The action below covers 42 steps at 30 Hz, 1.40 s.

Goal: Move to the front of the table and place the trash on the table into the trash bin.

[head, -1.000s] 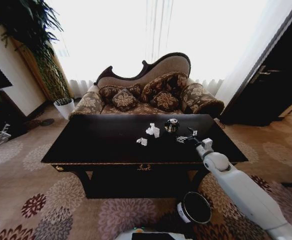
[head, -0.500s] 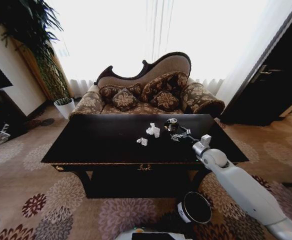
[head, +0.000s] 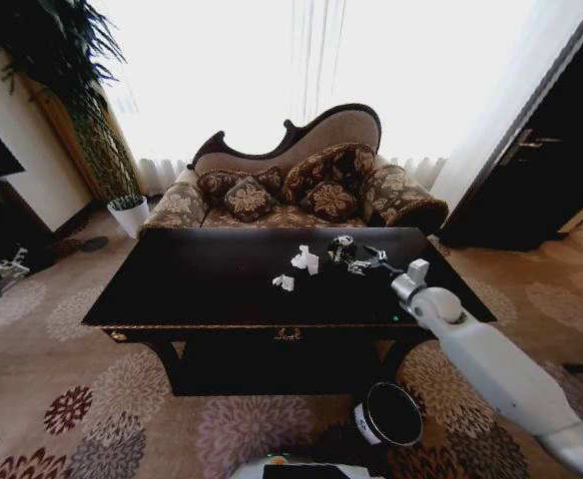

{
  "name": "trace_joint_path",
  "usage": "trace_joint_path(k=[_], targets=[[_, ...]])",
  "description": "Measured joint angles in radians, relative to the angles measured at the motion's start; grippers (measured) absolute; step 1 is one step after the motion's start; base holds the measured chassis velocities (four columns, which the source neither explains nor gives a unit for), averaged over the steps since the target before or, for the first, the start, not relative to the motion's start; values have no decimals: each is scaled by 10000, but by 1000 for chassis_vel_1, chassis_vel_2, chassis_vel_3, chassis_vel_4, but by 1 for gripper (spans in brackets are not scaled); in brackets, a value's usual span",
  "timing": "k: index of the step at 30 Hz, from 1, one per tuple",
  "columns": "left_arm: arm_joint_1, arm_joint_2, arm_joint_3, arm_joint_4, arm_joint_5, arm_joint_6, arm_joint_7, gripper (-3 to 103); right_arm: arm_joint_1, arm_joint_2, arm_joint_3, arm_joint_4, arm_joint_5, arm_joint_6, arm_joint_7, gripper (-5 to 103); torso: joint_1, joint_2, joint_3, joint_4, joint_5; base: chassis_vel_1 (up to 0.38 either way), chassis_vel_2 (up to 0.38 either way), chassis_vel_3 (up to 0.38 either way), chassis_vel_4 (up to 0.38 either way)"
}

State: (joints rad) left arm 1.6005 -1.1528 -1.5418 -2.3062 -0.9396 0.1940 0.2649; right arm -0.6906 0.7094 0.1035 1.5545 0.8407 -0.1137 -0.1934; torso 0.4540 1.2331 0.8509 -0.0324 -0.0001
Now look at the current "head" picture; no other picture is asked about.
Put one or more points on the floral brown carved sofa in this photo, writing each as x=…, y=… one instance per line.
x=321, y=144

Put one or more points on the dark brown floral cushion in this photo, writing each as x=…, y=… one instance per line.
x=212, y=185

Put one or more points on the white sheer curtain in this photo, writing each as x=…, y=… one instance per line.
x=291, y=75

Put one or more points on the large crumpled white tissue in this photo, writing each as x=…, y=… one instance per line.
x=305, y=259

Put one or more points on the dark wooden coffee table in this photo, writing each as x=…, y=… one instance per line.
x=251, y=294

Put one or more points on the large brown floral cushion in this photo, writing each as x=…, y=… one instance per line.
x=329, y=167

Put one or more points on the dark wooden door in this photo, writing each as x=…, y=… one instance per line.
x=546, y=159

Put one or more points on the crumpled black snack wrapper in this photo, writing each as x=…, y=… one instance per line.
x=341, y=248

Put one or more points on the small crumpled white tissue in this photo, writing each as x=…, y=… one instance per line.
x=284, y=282

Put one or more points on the tall green potted plant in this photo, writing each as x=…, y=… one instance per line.
x=67, y=85

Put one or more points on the white robot front shell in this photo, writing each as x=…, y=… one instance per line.
x=296, y=469

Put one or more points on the small diamond floral cushion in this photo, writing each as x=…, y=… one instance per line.
x=329, y=200
x=249, y=199

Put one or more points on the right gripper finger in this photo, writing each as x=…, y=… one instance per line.
x=379, y=255
x=356, y=268

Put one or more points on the white plant pot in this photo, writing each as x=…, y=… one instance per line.
x=131, y=214

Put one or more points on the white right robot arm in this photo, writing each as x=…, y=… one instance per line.
x=476, y=359

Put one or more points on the dark tv cabinet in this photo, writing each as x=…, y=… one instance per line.
x=2, y=214

